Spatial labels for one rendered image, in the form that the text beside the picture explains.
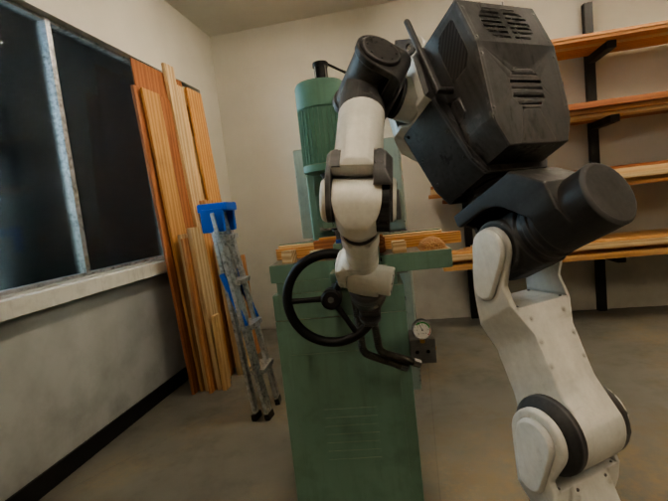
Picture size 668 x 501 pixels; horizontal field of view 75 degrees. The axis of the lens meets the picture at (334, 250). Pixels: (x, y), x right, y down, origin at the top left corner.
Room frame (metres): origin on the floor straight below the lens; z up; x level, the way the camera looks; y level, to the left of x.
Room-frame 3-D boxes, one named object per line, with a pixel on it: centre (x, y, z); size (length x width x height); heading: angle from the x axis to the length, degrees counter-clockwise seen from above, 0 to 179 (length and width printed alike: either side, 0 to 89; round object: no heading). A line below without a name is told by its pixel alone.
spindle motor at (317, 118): (1.59, -0.01, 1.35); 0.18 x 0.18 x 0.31
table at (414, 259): (1.48, -0.08, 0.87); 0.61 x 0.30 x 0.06; 84
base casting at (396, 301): (1.72, -0.02, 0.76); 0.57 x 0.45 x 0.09; 174
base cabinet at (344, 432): (1.71, -0.02, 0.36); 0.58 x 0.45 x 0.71; 174
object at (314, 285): (1.53, -0.01, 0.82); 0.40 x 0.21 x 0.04; 84
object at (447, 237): (1.58, -0.12, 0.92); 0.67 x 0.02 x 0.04; 84
